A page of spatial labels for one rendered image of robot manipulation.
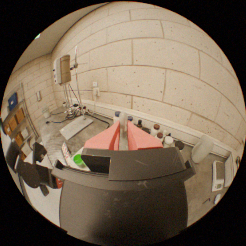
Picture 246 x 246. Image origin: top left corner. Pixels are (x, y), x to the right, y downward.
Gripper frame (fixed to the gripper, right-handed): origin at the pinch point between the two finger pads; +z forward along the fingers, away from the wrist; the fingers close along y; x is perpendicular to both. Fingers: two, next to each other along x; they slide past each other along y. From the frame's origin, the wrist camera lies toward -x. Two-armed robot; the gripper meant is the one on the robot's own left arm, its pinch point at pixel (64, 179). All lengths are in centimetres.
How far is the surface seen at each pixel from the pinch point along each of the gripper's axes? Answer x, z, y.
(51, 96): -195, 24, 155
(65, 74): -58, -14, -1
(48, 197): 14.6, -2.2, 23.0
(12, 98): -113, -97, 180
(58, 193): 9.7, 2.8, 15.8
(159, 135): -14.3, 24.2, -40.7
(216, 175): 33, 25, -75
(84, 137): -28.5, 23.5, 5.7
